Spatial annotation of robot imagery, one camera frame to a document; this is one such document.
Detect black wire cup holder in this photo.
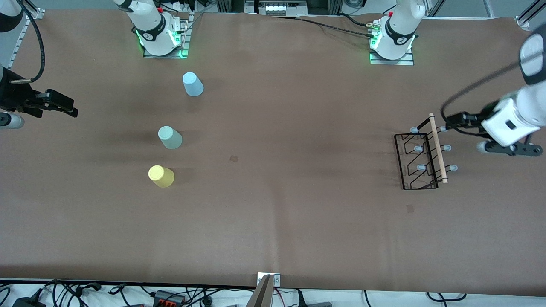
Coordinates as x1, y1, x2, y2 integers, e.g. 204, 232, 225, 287
394, 113, 459, 191

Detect mint green plastic cup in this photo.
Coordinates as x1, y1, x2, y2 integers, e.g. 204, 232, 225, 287
158, 126, 183, 150

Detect yellow plastic cup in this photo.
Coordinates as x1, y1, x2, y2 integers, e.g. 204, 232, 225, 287
148, 165, 175, 188

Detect light blue plastic cup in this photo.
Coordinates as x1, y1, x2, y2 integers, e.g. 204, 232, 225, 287
182, 72, 204, 97

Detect white socket strip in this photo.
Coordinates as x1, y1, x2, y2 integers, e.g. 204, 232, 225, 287
162, 0, 201, 12

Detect black power adapter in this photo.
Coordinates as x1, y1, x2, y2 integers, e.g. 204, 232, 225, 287
12, 296, 46, 307

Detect black power strip orange switches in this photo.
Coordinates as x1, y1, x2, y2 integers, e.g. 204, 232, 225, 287
153, 290, 187, 307

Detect grey control box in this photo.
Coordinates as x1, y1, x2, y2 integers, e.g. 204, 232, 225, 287
245, 0, 308, 17

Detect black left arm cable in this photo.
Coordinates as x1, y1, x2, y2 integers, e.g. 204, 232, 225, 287
441, 62, 525, 138

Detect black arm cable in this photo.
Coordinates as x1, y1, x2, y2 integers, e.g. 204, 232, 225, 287
15, 0, 46, 84
441, 62, 525, 138

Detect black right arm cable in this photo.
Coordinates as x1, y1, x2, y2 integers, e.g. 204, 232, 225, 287
15, 0, 46, 84

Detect aluminium frame rail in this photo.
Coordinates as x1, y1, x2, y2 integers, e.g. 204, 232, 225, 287
515, 0, 546, 29
6, 8, 46, 70

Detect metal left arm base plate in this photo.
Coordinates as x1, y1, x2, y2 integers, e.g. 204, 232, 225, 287
369, 49, 415, 66

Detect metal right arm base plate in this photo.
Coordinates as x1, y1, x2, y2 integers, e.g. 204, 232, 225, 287
142, 12, 195, 59

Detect long black power cable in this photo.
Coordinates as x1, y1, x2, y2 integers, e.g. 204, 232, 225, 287
294, 14, 378, 39

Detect looped black cable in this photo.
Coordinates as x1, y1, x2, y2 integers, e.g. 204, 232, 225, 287
427, 292, 468, 304

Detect tangled black floor cables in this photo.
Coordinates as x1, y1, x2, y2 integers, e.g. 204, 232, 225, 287
0, 279, 256, 307

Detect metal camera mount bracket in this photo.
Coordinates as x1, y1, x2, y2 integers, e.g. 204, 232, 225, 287
247, 272, 281, 307

